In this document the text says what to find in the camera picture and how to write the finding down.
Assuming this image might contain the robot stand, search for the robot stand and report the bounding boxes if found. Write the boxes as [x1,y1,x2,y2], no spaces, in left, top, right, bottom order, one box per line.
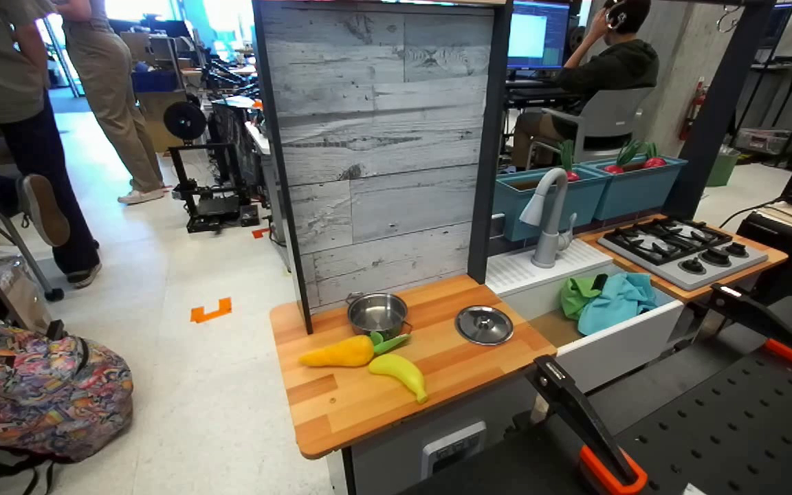
[396,295,792,495]

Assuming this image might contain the grey toy tap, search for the grey toy tap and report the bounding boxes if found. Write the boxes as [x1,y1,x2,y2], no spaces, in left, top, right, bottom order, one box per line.
[519,167,578,270]

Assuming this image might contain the grey toy stove top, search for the grey toy stove top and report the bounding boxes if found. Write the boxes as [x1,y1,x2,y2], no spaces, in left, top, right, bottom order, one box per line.
[596,216,770,292]

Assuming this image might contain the toy kitchen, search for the toy kitchen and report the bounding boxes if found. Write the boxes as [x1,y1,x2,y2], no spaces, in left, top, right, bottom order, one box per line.
[253,0,789,495]

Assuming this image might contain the red fire extinguisher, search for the red fire extinguisher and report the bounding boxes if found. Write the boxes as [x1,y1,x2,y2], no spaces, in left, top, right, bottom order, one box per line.
[679,77,707,142]

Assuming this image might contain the person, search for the person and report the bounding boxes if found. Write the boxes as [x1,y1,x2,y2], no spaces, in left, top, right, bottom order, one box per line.
[511,0,661,170]
[52,0,171,206]
[0,0,103,290]
[0,93,72,249]

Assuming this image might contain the white toy sink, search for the white toy sink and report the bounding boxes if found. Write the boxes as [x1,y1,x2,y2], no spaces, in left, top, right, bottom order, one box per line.
[485,239,686,397]

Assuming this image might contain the black clamp with orange tips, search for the black clamp with orange tips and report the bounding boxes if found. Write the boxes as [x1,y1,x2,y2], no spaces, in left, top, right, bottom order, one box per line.
[708,283,792,371]
[525,354,649,495]

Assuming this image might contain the grey office chair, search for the grey office chair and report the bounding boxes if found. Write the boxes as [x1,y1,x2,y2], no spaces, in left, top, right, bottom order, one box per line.
[526,86,655,170]

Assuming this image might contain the teal planter box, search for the teal planter box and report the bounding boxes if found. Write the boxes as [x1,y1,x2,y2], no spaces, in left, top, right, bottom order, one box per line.
[494,166,611,242]
[578,155,689,221]

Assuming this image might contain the monitor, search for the monitor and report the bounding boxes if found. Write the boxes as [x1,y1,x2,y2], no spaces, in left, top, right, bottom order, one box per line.
[507,0,571,72]

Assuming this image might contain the green cloth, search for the green cloth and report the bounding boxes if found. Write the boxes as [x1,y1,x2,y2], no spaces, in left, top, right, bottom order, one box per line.
[560,274,609,322]

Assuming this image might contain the black 3d printer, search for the black 3d printer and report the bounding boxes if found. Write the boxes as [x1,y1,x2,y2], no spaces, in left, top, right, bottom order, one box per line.
[163,101,261,235]

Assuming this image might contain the green bin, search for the green bin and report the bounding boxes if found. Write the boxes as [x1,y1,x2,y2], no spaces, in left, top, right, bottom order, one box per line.
[705,146,741,188]

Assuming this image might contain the yellow banana plush toy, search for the yellow banana plush toy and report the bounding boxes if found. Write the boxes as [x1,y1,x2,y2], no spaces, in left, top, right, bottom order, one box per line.
[368,353,430,405]

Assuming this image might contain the steel pot lid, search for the steel pot lid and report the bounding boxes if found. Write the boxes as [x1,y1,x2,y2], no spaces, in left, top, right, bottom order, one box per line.
[454,305,515,347]

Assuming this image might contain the clear plastic bag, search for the clear plastic bag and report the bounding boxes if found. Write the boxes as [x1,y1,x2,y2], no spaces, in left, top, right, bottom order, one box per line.
[0,246,54,336]

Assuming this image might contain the small steel pot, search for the small steel pot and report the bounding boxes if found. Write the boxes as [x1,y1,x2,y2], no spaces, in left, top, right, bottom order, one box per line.
[345,291,414,341]

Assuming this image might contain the colourful patterned backpack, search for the colourful patterned backpack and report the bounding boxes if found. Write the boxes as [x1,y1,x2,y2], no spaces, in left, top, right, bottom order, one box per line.
[0,322,135,495]

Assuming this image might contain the light blue cloth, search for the light blue cloth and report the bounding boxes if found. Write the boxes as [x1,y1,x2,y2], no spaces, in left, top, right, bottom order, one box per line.
[577,272,659,337]

